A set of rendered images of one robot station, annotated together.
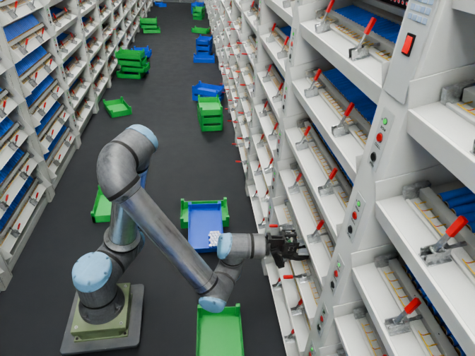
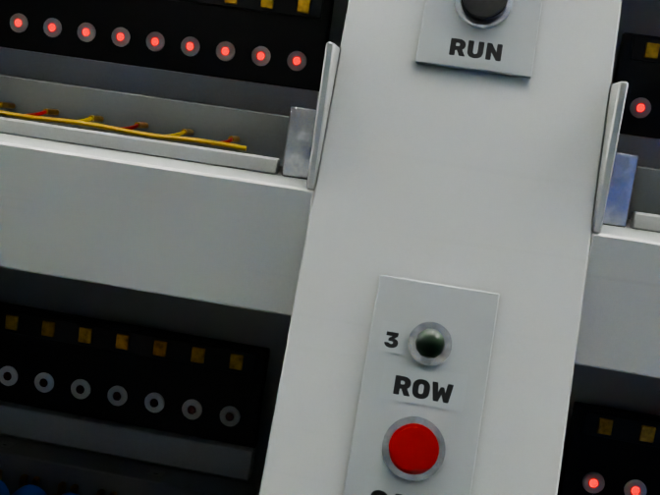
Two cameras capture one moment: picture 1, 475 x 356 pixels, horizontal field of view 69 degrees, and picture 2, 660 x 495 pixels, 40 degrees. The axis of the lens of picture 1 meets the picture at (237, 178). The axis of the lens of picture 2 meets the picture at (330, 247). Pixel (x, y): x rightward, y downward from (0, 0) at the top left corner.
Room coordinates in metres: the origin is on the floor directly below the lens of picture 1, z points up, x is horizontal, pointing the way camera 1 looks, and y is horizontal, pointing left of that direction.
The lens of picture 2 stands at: (0.56, 0.02, 0.62)
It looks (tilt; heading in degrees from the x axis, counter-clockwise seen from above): 9 degrees up; 285
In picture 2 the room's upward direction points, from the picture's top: 10 degrees clockwise
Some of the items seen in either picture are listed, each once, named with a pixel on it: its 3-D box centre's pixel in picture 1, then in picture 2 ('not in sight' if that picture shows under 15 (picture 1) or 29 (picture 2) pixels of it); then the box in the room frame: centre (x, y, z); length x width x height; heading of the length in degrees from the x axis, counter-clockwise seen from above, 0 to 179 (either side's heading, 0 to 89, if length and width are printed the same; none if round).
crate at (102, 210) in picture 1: (112, 201); not in sight; (1.74, 0.81, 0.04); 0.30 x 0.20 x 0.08; 12
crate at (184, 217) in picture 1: (204, 212); not in sight; (1.69, 0.20, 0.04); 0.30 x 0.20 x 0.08; 98
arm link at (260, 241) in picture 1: (258, 245); not in sight; (0.90, -0.09, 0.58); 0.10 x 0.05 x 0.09; 8
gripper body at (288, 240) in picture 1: (280, 244); not in sight; (0.91, -0.17, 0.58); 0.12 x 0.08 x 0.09; 98
